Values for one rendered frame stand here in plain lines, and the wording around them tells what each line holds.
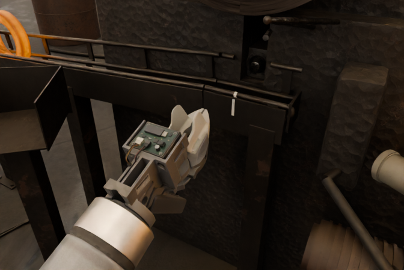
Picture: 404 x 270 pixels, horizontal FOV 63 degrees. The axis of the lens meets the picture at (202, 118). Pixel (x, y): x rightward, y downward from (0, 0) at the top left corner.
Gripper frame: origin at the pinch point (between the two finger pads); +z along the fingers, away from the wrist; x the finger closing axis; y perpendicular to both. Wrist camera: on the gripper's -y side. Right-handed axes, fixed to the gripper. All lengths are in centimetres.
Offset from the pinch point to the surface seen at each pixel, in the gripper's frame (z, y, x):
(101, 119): 52, -96, 115
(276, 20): 14.5, 10.9, -7.6
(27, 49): 19, -14, 78
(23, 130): -8.4, -12.8, 46.9
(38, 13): 137, -91, 265
